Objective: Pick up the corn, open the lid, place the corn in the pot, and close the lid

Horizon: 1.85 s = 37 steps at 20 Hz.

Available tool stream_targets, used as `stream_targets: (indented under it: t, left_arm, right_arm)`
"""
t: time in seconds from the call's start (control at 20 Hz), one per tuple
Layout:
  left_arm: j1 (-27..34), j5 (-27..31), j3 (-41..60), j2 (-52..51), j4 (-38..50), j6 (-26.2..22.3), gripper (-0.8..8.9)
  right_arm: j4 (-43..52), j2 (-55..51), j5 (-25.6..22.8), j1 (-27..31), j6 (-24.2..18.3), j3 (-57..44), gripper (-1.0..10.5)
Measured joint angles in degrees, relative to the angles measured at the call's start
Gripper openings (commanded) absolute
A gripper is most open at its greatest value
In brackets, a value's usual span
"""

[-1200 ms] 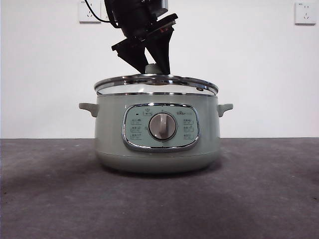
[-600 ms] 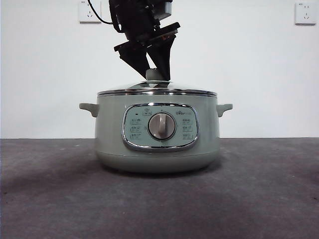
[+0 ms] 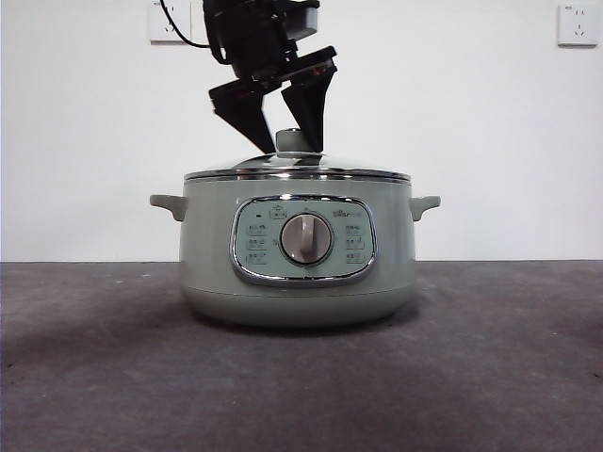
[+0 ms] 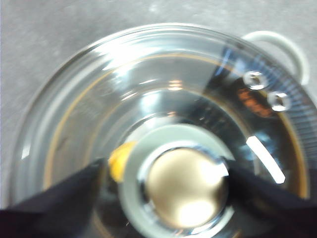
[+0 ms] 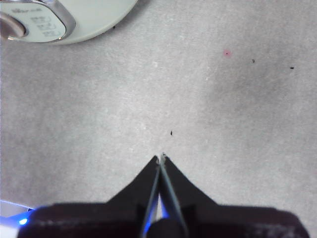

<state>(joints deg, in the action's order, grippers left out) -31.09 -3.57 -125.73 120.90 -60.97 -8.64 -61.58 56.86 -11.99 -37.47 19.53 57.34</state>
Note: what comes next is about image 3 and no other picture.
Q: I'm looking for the glass lid with green knob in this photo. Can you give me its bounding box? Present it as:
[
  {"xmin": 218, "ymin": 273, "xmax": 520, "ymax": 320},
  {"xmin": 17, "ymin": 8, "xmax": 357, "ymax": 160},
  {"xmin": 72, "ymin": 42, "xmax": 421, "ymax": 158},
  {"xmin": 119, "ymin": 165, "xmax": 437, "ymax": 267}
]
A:
[{"xmin": 183, "ymin": 128, "xmax": 415, "ymax": 184}]

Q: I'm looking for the sage green electric cooking pot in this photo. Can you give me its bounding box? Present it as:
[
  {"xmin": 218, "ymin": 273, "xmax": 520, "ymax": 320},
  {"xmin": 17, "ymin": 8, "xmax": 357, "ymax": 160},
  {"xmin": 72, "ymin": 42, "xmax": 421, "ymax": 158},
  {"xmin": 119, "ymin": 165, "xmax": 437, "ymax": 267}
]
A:
[{"xmin": 149, "ymin": 177, "xmax": 443, "ymax": 330}]

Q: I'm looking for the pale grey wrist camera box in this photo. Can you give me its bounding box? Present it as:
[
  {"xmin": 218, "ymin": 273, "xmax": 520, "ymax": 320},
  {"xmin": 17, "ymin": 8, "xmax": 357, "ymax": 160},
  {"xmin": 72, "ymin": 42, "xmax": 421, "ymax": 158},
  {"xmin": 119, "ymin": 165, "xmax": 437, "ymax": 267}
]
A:
[{"xmin": 282, "ymin": 0, "xmax": 322, "ymax": 42}]

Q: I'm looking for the black cable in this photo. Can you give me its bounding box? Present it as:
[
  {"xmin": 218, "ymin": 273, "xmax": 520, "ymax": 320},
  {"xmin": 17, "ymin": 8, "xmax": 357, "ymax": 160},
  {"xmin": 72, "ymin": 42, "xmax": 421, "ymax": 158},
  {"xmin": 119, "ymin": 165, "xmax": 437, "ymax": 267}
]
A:
[{"xmin": 158, "ymin": 0, "xmax": 213, "ymax": 49}]

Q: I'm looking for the white wall socket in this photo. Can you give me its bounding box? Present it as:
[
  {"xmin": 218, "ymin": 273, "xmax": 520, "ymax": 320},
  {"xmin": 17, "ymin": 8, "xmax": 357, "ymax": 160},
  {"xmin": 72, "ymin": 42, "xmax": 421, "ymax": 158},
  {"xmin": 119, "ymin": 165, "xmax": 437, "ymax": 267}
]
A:
[
  {"xmin": 150, "ymin": 0, "xmax": 193, "ymax": 46},
  {"xmin": 557, "ymin": 4, "xmax": 600, "ymax": 48}
]

